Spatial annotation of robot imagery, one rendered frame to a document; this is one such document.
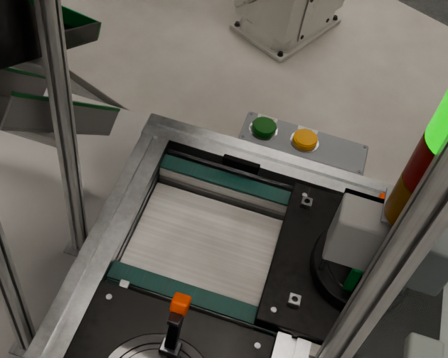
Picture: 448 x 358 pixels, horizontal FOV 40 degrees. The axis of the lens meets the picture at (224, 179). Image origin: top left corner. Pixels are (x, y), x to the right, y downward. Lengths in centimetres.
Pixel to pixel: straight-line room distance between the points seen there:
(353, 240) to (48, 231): 55
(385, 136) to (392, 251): 68
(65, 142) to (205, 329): 29
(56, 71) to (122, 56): 59
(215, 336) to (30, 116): 35
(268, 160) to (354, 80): 39
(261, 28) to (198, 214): 49
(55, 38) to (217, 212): 42
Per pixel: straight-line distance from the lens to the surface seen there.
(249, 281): 90
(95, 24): 78
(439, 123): 49
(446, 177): 48
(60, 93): 71
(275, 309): 83
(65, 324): 82
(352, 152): 103
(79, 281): 85
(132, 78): 123
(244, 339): 81
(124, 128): 114
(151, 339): 77
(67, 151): 79
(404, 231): 53
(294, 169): 98
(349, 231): 59
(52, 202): 104
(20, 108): 72
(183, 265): 91
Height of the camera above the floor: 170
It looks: 52 degrees down
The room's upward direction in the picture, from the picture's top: 10 degrees clockwise
